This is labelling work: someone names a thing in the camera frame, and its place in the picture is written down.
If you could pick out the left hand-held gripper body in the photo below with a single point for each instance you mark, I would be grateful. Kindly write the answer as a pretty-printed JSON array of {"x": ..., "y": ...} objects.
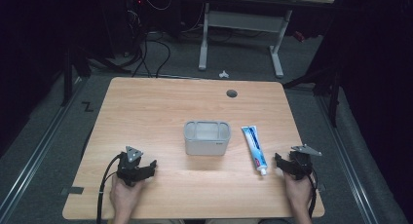
[{"x": 129, "y": 167}]

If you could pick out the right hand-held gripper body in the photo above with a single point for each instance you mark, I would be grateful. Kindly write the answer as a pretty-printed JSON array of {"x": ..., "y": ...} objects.
[{"x": 302, "y": 162}]

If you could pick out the blue white toothpaste tube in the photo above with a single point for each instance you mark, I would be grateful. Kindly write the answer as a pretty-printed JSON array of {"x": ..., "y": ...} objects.
[{"x": 256, "y": 149}]

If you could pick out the grey plastic storage box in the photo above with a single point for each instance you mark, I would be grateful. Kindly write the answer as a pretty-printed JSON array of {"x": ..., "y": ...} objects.
[{"x": 207, "y": 138}]

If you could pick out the person's right hand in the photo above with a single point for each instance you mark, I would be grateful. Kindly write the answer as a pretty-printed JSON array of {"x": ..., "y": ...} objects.
[{"x": 297, "y": 191}]

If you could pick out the person's left hand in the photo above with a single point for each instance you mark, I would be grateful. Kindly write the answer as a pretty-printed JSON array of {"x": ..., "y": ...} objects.
[{"x": 124, "y": 195}]

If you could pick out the grey tape strip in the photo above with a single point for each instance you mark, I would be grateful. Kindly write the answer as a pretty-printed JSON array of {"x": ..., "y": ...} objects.
[{"x": 73, "y": 190}]

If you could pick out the black metal stand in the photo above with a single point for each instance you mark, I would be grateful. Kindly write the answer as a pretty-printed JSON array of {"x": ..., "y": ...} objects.
[
  {"x": 328, "y": 87},
  {"x": 69, "y": 74}
]

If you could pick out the black round table grommet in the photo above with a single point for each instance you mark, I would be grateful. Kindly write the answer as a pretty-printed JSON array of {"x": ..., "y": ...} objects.
[{"x": 231, "y": 93}]

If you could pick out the small white floor object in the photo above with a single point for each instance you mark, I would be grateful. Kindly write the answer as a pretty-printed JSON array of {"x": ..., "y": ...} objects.
[{"x": 223, "y": 74}]

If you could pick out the small red object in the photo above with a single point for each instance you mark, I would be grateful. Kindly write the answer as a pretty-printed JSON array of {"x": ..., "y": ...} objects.
[{"x": 299, "y": 36}]

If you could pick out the metal floor rail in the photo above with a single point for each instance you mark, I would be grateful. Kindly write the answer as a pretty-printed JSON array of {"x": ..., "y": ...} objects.
[
  {"x": 35, "y": 149},
  {"x": 349, "y": 159}
]

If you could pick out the white metal desk frame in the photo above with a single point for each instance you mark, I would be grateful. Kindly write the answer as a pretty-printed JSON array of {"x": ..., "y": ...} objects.
[{"x": 240, "y": 26}]

